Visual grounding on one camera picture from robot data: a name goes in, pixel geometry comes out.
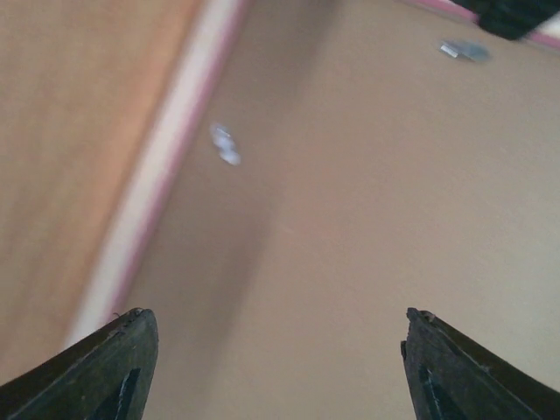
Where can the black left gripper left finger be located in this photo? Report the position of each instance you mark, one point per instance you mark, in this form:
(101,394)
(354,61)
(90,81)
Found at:
(106,375)

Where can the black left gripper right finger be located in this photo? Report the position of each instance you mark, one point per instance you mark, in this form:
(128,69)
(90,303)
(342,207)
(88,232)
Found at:
(451,376)

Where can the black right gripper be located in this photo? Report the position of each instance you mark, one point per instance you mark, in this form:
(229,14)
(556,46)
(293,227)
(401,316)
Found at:
(510,19)

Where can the brown cardboard backing board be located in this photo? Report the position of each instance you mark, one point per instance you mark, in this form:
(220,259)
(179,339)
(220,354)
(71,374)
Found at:
(202,379)

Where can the pink wooden picture frame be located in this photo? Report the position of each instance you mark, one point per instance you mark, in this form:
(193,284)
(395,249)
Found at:
(166,153)

